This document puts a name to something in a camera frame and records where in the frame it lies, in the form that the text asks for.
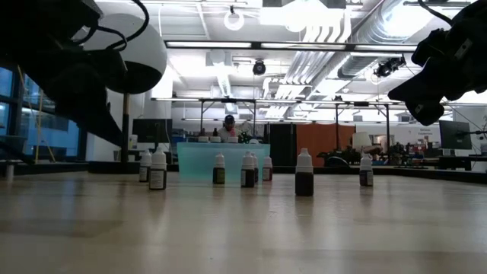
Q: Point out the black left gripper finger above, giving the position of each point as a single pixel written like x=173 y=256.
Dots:
x=95 y=122

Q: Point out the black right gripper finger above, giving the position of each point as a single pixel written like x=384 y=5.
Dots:
x=422 y=91

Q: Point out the small dark food coloring bottle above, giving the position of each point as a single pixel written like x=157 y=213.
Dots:
x=304 y=184
x=144 y=173
x=158 y=179
x=267 y=173
x=218 y=176

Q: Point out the small purple food coloring bottle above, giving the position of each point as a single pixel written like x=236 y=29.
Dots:
x=366 y=178

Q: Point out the large black food coloring bottle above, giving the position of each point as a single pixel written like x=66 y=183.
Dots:
x=215 y=138
x=203 y=139

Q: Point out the large red food coloring bottle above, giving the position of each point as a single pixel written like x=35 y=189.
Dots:
x=232 y=139

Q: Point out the small red food coloring bottle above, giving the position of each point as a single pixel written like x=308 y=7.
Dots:
x=248 y=178

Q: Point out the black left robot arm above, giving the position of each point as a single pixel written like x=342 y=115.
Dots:
x=34 y=26

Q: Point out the black computer monitor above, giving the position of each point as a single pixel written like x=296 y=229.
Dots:
x=454 y=135
x=152 y=131

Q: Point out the white globe lamp black base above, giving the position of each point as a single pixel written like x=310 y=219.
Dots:
x=133 y=38

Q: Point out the dark desk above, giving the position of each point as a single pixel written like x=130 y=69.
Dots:
x=456 y=160

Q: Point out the white lampshade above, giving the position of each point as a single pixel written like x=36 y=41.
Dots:
x=361 y=140

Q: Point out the small white cylinder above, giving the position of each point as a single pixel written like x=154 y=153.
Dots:
x=10 y=173

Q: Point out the teal translucent plastic bin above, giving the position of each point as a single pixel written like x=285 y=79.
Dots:
x=198 y=163

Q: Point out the orange partition panel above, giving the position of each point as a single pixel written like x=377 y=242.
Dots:
x=316 y=141

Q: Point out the person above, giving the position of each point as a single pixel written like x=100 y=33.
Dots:
x=229 y=121

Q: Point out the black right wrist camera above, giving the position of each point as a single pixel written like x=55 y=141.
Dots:
x=431 y=49

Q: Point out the black ceiling-mounted camera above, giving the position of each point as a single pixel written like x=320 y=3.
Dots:
x=388 y=67

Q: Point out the silver ventilation duct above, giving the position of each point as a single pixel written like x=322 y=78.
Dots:
x=361 y=61

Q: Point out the black aluminium table frame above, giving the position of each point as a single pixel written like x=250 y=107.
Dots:
x=399 y=172

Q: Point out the black overhead camera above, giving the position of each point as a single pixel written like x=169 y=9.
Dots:
x=259 y=68

